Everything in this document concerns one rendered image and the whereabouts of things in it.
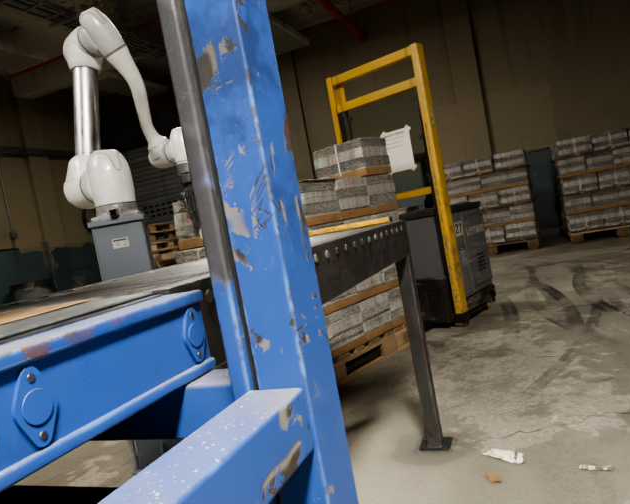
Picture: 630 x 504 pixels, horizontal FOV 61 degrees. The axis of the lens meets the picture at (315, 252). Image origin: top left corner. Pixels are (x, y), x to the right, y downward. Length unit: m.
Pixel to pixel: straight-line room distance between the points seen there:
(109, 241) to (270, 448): 1.78
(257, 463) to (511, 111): 8.82
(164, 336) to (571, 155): 6.96
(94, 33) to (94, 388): 2.06
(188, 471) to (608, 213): 7.18
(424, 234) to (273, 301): 3.36
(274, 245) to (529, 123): 8.67
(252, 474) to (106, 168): 1.87
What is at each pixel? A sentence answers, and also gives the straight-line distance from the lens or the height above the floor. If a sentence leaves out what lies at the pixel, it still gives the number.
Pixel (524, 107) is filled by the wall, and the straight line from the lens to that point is 9.13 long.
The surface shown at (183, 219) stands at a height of 0.97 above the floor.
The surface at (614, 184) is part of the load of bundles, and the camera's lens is 7.43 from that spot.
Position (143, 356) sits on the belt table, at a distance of 0.56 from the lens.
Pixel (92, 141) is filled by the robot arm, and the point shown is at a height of 1.34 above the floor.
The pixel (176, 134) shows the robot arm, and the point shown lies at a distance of 2.50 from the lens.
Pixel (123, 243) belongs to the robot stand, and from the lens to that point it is 2.17.
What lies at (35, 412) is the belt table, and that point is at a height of 0.74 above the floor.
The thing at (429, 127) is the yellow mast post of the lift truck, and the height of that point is 1.31.
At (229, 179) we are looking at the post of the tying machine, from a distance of 0.51.
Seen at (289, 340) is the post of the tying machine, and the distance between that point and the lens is 0.50.
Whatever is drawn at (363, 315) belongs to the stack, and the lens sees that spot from 3.03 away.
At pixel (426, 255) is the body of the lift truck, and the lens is 3.85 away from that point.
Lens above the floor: 0.84
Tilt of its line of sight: 3 degrees down
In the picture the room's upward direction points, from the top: 11 degrees counter-clockwise
